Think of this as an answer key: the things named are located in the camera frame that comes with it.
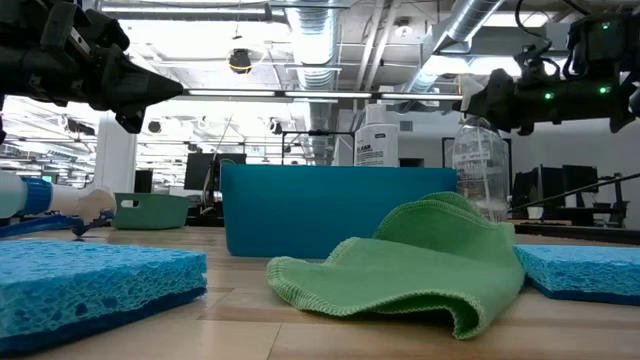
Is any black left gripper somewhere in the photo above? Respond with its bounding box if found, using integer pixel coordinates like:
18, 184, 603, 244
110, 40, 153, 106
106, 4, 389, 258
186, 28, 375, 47
0, 0, 184, 135

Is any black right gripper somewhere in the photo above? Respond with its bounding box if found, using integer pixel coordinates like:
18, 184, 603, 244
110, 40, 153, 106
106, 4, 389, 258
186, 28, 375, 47
468, 69, 541, 137

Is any clear spray bottle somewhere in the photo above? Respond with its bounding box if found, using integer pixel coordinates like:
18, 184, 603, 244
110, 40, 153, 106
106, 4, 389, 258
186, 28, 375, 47
452, 74, 510, 223

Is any white labelled bottle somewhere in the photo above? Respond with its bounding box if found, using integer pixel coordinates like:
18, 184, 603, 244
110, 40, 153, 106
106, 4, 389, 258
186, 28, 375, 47
353, 103, 401, 168

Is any blue-trigger spray bottle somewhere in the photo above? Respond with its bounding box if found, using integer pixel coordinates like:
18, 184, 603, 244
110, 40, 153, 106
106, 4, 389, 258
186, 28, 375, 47
0, 171, 117, 239

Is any blue sponge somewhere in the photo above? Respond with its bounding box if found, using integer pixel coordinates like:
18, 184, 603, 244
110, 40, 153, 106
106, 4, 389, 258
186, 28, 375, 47
513, 244, 640, 307
0, 239, 209, 356

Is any light green cloth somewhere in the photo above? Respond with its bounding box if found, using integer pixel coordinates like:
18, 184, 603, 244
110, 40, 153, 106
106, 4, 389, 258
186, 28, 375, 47
266, 191, 526, 342

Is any white pillar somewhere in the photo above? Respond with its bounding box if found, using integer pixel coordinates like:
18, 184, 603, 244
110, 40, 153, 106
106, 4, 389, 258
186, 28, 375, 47
94, 112, 137, 197

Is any black box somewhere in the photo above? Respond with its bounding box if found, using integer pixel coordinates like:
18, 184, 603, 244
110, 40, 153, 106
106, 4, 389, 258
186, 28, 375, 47
133, 169, 154, 195

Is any black monitor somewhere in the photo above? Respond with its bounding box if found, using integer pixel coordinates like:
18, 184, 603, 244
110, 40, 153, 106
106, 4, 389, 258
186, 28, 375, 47
538, 164, 600, 209
183, 152, 248, 192

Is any small teal bin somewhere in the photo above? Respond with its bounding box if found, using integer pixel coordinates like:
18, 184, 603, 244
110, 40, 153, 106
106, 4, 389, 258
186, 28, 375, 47
112, 192, 192, 231

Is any long light bar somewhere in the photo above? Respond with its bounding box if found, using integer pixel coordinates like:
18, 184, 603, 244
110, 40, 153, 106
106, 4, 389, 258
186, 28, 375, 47
178, 88, 465, 104

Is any blue plastic bin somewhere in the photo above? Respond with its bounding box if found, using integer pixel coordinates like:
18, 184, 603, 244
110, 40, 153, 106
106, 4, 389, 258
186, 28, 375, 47
220, 164, 458, 260

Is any narrow silver duct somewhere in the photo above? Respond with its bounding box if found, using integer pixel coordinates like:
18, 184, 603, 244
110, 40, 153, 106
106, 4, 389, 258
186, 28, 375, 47
404, 0, 506, 96

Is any black hanging cable reel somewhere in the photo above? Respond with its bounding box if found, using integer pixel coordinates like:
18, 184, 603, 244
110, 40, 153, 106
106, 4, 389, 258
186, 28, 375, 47
227, 47, 254, 76

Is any thin black cable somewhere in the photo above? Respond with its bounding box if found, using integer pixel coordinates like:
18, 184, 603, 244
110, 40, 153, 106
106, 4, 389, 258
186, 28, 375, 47
509, 172, 640, 212

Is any wide ribbed silver duct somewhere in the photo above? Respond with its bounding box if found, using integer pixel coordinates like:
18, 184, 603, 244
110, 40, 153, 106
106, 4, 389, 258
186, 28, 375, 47
285, 0, 342, 167

